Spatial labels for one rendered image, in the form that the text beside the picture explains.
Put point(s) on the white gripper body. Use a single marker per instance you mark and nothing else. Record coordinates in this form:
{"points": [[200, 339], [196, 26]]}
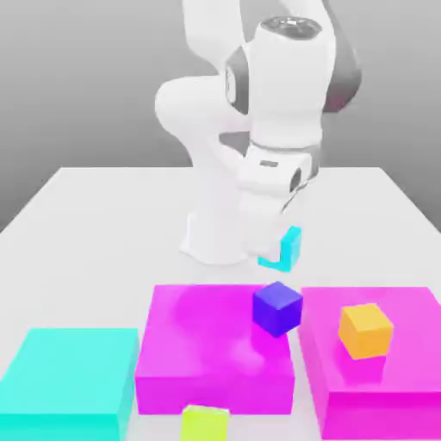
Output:
{"points": [[262, 206]]}

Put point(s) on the small cyan cube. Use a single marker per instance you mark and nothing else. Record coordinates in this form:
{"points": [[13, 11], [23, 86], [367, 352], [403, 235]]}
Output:
{"points": [[291, 246]]}

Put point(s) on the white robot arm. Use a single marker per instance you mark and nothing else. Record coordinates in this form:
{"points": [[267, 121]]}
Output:
{"points": [[286, 86]]}

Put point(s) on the small purple cube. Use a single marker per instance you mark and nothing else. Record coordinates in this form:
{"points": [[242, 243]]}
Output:
{"points": [[277, 310]]}

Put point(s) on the small orange cube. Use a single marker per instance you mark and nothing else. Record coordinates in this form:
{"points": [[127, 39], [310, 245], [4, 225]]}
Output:
{"points": [[367, 332]]}

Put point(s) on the small yellow-green cube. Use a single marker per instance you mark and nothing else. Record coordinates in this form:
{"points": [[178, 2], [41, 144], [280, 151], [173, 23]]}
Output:
{"points": [[205, 425]]}

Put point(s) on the large magenta box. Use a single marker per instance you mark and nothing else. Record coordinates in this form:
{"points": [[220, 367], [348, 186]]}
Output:
{"points": [[206, 344]]}

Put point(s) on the large pink box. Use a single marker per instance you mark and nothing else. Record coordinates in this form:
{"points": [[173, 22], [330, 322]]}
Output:
{"points": [[406, 396]]}

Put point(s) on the large cyan box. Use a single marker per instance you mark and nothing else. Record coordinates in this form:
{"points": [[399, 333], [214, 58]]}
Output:
{"points": [[65, 375]]}

